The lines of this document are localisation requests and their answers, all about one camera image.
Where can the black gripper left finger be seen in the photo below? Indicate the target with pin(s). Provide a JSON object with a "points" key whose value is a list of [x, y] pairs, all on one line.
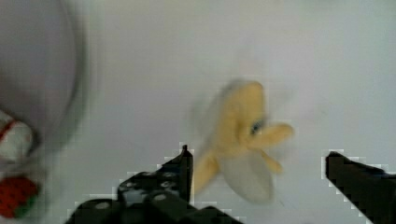
{"points": [[158, 197]]}

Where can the red strawberry toy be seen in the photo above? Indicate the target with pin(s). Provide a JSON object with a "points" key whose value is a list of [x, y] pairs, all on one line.
{"points": [[17, 196]]}

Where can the lilac oval plate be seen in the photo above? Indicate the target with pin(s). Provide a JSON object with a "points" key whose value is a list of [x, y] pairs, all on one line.
{"points": [[40, 61]]}

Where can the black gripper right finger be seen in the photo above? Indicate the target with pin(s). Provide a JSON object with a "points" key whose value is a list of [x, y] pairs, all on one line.
{"points": [[371, 190]]}

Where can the red plush ketchup bottle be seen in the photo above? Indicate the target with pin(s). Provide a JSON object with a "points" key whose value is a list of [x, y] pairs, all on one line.
{"points": [[16, 138]]}

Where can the yellow plush banana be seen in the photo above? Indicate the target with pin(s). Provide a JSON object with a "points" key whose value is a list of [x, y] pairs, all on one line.
{"points": [[237, 143]]}

